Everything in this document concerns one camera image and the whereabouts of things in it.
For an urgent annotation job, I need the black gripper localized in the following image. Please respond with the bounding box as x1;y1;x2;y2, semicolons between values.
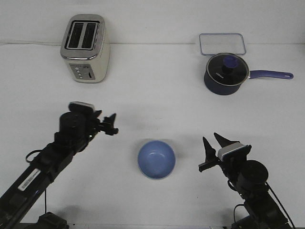
58;110;119;146
198;133;269;191

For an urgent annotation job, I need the blue bowl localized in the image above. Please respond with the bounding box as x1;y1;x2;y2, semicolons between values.
137;140;176;180

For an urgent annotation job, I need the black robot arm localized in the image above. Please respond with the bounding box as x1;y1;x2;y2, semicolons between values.
198;133;295;229
0;111;118;229

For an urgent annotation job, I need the dark blue saucepan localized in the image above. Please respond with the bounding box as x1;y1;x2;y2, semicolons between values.
203;70;294;95

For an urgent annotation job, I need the silver two-slot toaster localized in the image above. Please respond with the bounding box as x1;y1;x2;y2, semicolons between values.
60;14;110;83

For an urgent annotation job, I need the glass pot lid blue knob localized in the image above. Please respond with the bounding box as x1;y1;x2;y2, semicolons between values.
206;53;250;78

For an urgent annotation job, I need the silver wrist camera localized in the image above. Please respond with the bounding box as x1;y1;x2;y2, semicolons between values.
217;142;246;162
68;101;95;112

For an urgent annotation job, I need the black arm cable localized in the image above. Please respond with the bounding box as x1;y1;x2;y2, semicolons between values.
25;149;48;215
233;182;296;229

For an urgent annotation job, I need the white toaster power cord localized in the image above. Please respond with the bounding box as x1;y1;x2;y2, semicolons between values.
0;41;63;47

